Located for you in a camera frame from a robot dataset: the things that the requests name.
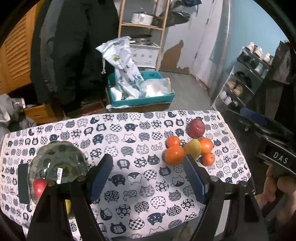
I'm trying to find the small tangerine front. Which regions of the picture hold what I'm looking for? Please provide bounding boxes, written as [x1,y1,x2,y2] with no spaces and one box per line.
[200,153,215,166]

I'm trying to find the small tangerine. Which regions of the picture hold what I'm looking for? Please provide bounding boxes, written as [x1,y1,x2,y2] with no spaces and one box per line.
[200,153,215,166]
[166,136,180,148]

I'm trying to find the yellow-red mango pear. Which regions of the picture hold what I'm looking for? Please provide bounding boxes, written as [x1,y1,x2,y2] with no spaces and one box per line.
[183,139,202,160]

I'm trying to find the large orange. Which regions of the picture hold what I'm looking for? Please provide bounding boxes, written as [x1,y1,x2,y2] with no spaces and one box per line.
[164,146,185,165]
[199,138,214,155]

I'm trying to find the small tangerine back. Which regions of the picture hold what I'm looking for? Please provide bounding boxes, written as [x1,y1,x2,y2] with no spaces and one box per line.
[166,136,180,148]

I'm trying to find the red apple back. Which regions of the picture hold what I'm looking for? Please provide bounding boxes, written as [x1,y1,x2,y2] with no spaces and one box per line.
[188,118,205,138]

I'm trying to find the red apple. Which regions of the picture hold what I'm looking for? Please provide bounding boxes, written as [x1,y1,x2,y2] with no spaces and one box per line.
[188,118,205,138]
[33,178,48,199]

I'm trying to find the red apple front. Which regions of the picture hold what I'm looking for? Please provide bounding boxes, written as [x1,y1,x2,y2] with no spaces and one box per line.
[33,178,48,199]

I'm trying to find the person's right hand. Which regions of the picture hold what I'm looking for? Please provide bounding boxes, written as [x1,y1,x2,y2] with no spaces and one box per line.
[255,164,296,229]

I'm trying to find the green patterned glass bowl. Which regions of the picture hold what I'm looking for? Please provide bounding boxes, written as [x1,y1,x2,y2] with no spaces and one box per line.
[28,141,89,204]

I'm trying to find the cat pattern tablecloth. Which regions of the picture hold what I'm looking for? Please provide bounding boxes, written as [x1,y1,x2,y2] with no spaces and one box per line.
[1,110,251,239]

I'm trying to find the metal shoe rack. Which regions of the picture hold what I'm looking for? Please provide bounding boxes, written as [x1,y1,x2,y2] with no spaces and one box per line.
[211,42,273,112]

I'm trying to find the black smartphone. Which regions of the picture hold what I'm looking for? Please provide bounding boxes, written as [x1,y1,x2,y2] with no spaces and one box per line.
[18,163,30,204]

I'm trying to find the wooden drawer box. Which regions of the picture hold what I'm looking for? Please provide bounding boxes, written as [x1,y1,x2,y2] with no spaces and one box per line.
[24,104,58,125]

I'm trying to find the clear plastic bag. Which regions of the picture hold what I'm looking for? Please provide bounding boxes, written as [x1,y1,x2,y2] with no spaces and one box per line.
[140,77,174,98]

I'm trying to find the black hanging coat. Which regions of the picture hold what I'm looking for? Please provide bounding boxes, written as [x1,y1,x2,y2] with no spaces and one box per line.
[30,1,119,107]

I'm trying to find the teal plastic crate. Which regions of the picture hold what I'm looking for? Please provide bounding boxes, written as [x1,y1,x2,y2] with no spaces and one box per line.
[108,71,175,108]

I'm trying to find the pile of grey clothes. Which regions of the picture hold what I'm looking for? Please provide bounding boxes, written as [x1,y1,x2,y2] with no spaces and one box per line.
[1,94,37,135]

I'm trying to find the white rice bag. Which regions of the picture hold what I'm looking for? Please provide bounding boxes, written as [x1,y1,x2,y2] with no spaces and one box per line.
[96,36,144,96]

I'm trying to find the white patterned storage box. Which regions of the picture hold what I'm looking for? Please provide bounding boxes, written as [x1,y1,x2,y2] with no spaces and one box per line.
[130,43,161,69]

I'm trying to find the silver vertical pipe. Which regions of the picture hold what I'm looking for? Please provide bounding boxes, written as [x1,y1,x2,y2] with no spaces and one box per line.
[209,1,232,99]

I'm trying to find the white door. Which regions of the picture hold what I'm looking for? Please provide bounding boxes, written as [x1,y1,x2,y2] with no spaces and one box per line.
[159,0,225,75]

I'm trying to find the steel pot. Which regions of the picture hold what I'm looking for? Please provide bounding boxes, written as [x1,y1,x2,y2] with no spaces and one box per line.
[130,34,152,45]

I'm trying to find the wooden louvered wardrobe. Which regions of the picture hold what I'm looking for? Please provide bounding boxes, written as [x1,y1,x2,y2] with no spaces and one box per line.
[1,1,44,94]

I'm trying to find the wooden shelf rack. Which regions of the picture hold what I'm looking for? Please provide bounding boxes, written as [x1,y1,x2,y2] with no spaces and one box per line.
[117,1,171,71]

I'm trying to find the white cooking pot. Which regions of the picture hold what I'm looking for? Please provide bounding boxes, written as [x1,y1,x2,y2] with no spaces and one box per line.
[131,11,154,25]

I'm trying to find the grey hanging bag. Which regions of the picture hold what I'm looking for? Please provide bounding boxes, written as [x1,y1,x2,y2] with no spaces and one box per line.
[166,1,191,28]

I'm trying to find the dark blue umbrella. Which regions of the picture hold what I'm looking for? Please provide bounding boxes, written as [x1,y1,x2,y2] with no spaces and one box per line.
[182,0,202,16]

